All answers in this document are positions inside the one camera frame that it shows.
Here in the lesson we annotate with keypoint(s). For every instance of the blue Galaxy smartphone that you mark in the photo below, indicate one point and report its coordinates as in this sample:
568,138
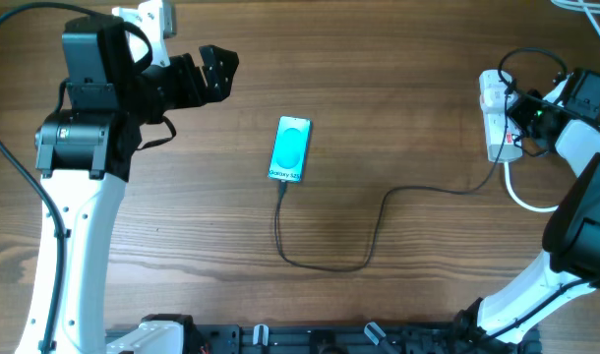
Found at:
290,149

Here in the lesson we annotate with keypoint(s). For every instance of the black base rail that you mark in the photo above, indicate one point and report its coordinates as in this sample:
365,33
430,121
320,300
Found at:
433,338

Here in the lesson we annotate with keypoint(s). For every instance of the white charger plug adapter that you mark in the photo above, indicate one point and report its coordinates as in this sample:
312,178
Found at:
493,97

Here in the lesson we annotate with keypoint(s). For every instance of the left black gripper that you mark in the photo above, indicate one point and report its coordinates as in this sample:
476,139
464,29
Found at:
218,85

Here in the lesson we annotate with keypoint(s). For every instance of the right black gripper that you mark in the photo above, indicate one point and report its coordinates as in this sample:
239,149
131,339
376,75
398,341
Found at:
517,113

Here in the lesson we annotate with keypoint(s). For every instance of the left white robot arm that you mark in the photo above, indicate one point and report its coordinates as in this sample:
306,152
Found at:
84,156

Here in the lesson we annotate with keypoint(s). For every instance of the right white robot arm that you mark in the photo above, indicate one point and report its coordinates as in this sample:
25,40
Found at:
568,266

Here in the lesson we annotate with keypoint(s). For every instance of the white power strip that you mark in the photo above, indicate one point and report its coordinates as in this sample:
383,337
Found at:
498,129

